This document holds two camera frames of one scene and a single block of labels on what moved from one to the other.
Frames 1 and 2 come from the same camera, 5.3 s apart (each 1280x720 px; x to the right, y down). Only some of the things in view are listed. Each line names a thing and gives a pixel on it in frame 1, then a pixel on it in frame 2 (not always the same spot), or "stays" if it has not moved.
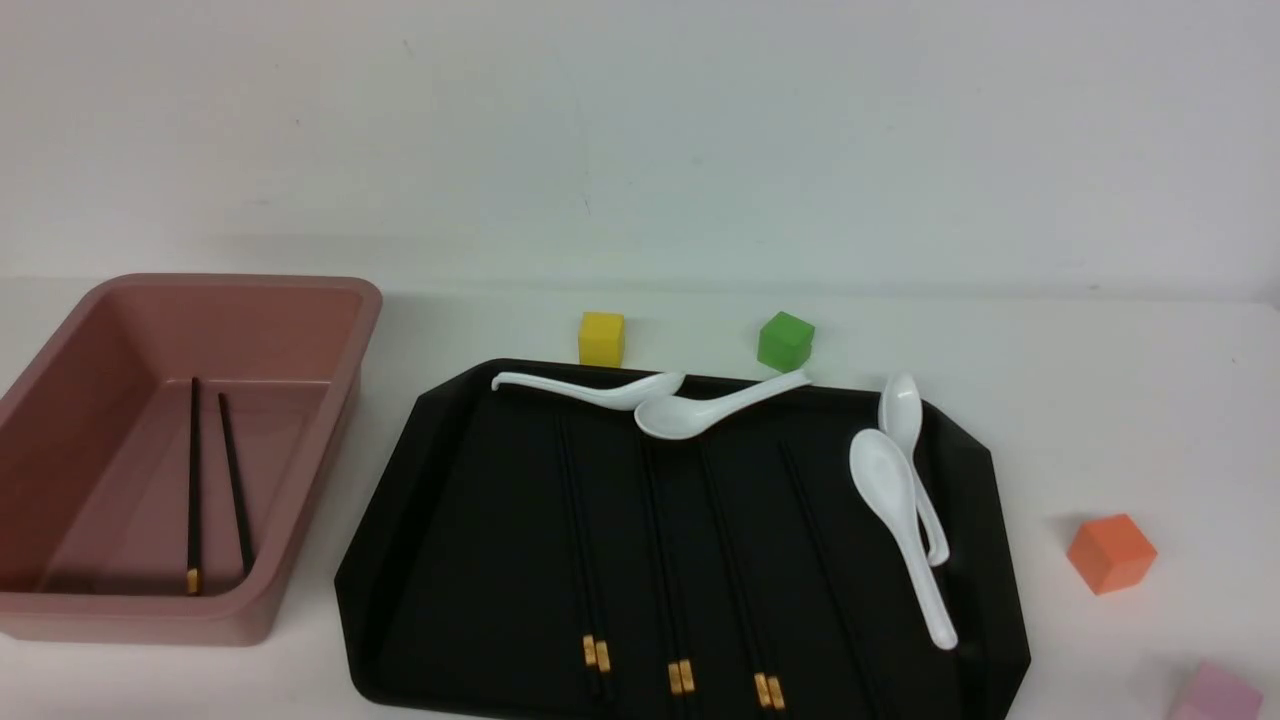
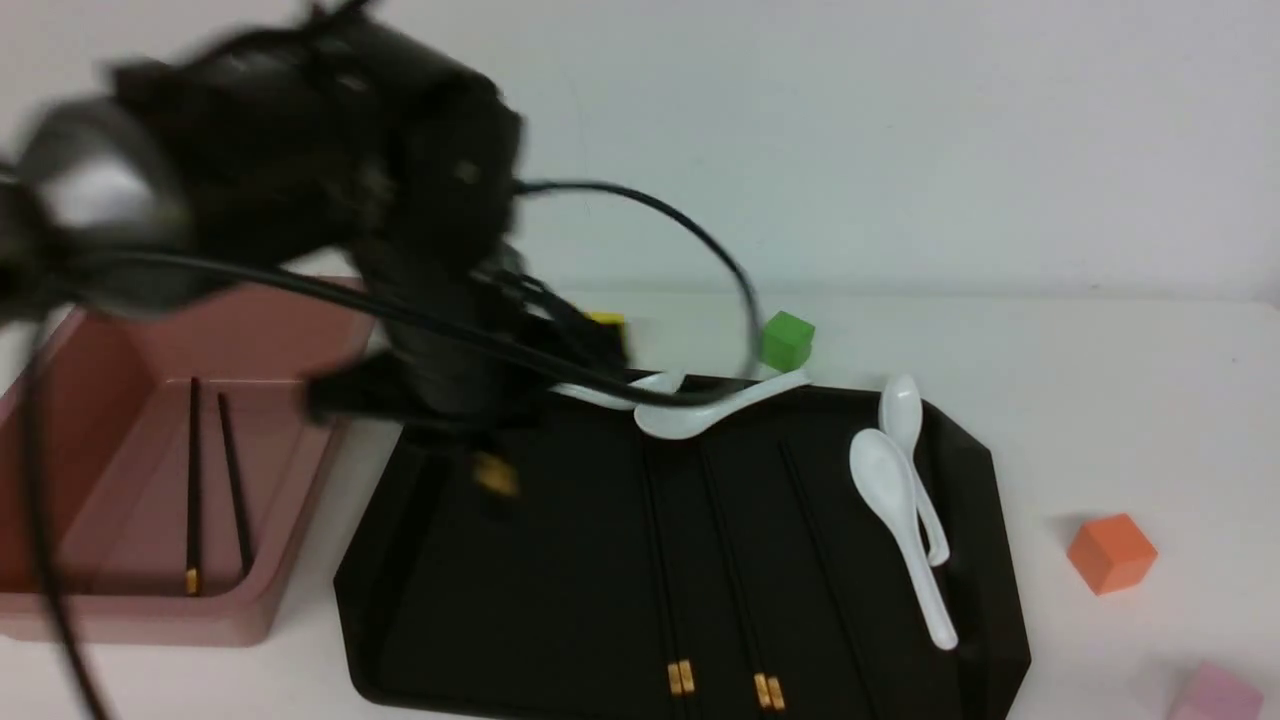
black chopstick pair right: [768, 681] stays
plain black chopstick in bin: [234, 482] stays
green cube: [785, 343] stays
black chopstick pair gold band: [596, 650] -> [494, 472]
